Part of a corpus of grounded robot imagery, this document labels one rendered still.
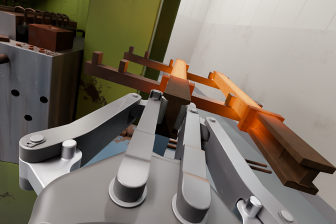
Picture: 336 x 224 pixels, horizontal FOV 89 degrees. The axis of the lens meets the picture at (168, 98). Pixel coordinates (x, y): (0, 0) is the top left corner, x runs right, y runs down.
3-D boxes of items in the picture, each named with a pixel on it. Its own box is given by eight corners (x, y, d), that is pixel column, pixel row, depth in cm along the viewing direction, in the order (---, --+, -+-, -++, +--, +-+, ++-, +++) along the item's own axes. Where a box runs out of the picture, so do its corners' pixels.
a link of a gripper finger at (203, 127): (185, 119, 15) (217, 129, 15) (185, 100, 20) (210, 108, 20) (180, 133, 16) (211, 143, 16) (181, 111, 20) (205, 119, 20)
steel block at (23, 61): (45, 169, 66) (52, 56, 51) (-69, 148, 60) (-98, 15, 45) (95, 108, 118) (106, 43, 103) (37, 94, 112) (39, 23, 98)
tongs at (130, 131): (265, 166, 63) (266, 163, 62) (271, 175, 59) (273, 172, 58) (103, 123, 57) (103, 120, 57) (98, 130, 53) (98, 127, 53)
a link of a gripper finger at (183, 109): (181, 102, 16) (188, 105, 16) (182, 84, 23) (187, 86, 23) (171, 128, 17) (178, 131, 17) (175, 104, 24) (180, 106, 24)
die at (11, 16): (15, 40, 54) (15, 12, 52) (-57, 20, 52) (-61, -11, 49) (75, 36, 94) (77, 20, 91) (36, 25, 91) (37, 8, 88)
